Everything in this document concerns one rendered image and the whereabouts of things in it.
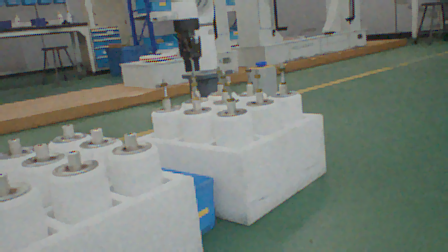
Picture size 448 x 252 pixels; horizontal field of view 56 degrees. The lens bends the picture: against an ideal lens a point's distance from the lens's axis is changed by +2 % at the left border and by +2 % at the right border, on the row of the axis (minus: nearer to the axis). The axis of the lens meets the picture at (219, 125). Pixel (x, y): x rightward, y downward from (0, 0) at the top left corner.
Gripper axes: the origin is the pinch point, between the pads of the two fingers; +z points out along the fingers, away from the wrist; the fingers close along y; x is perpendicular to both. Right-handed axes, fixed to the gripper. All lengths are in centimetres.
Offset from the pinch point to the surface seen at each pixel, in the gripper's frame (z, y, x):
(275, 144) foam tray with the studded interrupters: 19.1, -30.7, -8.2
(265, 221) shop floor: 35, -37, 0
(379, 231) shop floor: 35, -55, -17
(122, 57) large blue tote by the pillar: 11, 434, -63
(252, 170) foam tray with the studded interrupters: 22.5, -35.1, 1.1
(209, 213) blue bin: 31.1, -32.5, 12.1
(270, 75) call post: 6.9, 5.2, -29.5
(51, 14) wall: -77, 833, -14
